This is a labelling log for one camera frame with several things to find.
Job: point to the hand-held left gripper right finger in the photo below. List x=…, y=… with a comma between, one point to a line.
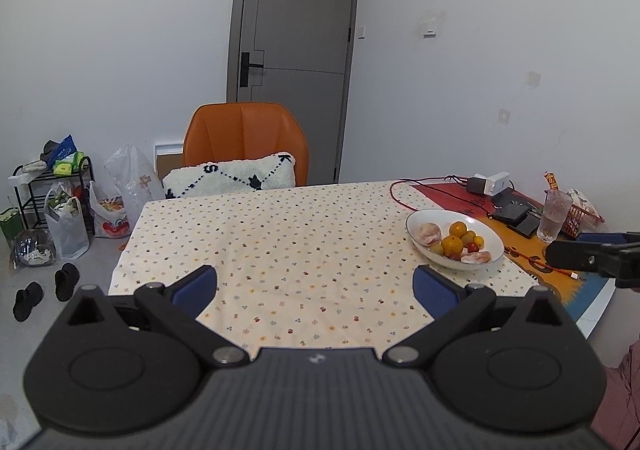
x=435, y=291

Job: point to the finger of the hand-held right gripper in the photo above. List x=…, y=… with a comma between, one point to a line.
x=605, y=237
x=580, y=255

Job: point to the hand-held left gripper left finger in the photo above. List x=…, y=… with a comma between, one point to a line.
x=195, y=287

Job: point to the green round fruit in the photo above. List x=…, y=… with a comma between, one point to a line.
x=470, y=236
x=437, y=248

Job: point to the large orange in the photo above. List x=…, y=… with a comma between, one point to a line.
x=452, y=246

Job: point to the small orange tangerine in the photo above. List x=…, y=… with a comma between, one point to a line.
x=457, y=229

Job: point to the white oval plate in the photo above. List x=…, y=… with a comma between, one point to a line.
x=492, y=242

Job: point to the red orange printed mat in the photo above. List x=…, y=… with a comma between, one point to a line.
x=550, y=280

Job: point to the clear wrapped snack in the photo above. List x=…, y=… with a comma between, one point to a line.
x=582, y=200

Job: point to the clear drinking glass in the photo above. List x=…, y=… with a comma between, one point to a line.
x=555, y=215

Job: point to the red yellow packet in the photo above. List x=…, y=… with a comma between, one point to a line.
x=550, y=178

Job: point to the black power bank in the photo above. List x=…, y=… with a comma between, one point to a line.
x=511, y=213

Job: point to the black flat device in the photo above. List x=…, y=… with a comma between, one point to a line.
x=502, y=200

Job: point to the plastic bag red print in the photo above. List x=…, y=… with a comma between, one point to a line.
x=111, y=222

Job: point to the white charger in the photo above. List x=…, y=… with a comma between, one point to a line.
x=500, y=178

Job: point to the white pillow black pattern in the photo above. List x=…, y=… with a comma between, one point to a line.
x=225, y=177

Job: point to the dark grey charger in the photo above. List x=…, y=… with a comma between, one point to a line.
x=477, y=185

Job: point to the translucent plastic bag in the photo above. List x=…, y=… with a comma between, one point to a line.
x=132, y=177

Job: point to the black slipper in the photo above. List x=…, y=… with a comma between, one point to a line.
x=27, y=301
x=67, y=280

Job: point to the white plastic bag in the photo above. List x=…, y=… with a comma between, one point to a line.
x=67, y=232

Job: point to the orange chair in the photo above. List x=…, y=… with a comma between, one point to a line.
x=245, y=134

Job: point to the clear bag dark contents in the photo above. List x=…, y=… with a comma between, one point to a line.
x=32, y=250

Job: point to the green packet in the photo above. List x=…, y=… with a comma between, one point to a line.
x=67, y=164

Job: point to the black shoe rack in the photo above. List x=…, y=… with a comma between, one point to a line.
x=30, y=202

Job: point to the blue packet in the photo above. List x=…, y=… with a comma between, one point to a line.
x=64, y=148

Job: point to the green box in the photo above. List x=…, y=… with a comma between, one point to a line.
x=7, y=226

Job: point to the grey door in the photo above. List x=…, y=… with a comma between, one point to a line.
x=300, y=19

